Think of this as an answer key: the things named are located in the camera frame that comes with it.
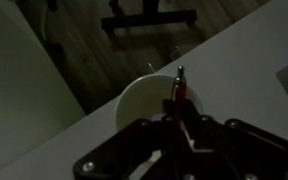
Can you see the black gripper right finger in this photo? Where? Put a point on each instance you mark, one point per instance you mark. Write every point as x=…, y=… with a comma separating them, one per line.
x=247, y=149

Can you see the dark red pen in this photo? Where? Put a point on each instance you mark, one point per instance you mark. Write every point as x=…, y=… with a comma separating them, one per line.
x=178, y=92

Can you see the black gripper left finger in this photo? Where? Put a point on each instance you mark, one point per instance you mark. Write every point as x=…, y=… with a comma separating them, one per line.
x=119, y=156

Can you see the black stand base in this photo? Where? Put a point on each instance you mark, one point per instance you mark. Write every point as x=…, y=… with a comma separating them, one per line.
x=150, y=16

